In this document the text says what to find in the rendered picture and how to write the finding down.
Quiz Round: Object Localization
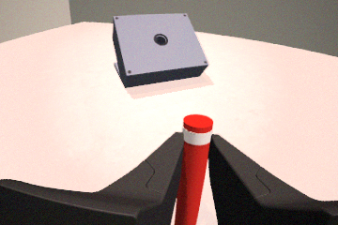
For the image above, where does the grey sloped panel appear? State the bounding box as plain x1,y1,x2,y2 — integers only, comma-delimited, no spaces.
113,12,208,87

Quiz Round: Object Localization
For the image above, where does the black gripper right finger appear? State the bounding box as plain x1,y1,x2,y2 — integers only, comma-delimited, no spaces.
207,133,338,225

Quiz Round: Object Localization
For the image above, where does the red peg with white band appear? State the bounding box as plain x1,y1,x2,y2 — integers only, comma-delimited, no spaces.
174,114,212,225

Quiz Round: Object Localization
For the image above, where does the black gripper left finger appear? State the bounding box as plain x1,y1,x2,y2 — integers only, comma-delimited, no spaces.
0,132,184,225

